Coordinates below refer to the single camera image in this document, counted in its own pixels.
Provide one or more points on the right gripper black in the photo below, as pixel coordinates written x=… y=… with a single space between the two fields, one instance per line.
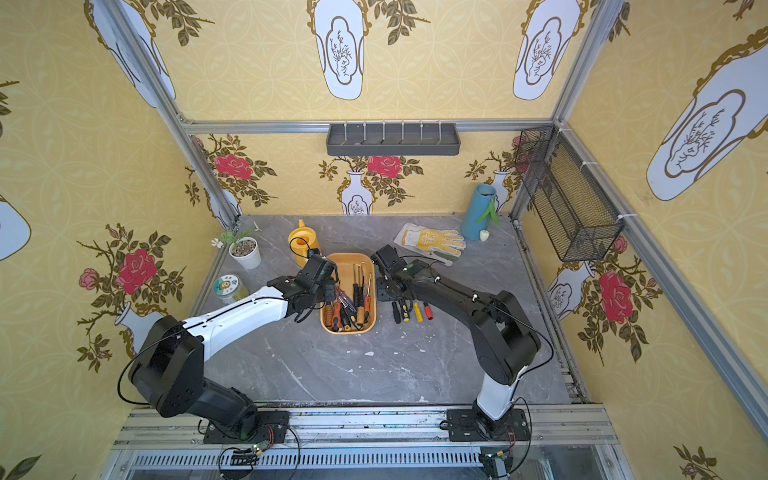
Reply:
x=387 y=264

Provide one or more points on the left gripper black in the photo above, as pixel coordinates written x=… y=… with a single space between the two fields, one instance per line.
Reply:
x=324 y=271

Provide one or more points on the black handled screwdriver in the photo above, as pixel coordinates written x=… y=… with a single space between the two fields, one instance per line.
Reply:
x=397 y=312

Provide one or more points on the yellow storage box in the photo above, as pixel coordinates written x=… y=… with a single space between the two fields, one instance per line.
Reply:
x=353 y=309

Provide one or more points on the yellow handled screwdriver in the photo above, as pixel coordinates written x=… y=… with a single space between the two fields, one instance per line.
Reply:
x=418 y=312

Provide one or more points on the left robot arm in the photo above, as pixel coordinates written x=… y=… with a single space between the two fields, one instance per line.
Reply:
x=168 y=369

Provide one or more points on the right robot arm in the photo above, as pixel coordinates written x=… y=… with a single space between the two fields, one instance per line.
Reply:
x=504 y=340

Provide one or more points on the yellow white work glove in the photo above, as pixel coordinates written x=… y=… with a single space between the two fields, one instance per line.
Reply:
x=445 y=246

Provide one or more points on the yellow watering can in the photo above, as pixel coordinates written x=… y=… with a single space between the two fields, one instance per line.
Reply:
x=303 y=242

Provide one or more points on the white potted plant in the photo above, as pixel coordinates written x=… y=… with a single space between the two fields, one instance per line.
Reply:
x=241 y=246

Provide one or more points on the round tape tin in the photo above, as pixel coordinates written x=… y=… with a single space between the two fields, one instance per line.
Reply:
x=229 y=289

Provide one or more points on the teal vase with flower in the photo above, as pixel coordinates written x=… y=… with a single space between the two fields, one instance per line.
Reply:
x=482 y=211

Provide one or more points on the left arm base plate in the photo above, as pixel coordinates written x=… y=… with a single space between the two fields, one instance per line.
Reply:
x=256 y=426

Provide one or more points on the grey wall shelf rack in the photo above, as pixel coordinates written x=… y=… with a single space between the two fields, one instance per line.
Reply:
x=393 y=138

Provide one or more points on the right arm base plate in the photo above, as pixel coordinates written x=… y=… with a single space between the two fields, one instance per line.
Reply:
x=472 y=425

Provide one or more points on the black wire mesh basket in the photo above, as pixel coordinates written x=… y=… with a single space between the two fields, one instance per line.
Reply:
x=581 y=222

